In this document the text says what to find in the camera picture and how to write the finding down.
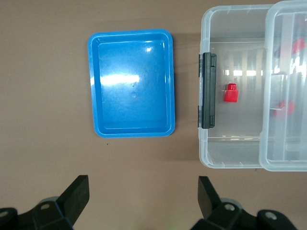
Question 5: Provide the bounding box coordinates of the clear ribbed plastic lid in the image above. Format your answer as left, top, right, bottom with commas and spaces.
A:
259, 0, 307, 172

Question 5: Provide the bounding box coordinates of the red toy block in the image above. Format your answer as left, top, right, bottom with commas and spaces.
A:
273, 100, 296, 118
223, 82, 240, 103
291, 38, 306, 54

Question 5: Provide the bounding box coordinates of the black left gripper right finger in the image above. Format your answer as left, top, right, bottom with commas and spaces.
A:
197, 176, 298, 230

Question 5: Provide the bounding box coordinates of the brown table cover sheet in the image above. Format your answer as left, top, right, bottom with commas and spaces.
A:
0, 0, 307, 230

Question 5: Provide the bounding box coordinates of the blue plastic tray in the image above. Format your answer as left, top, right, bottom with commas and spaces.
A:
87, 28, 177, 139

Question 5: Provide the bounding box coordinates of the black box latch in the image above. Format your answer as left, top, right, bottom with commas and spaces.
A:
198, 52, 217, 130

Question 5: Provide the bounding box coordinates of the clear plastic storage box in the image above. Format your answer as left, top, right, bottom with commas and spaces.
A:
199, 4, 307, 170

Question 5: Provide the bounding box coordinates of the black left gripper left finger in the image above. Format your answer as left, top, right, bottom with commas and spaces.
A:
0, 174, 91, 230

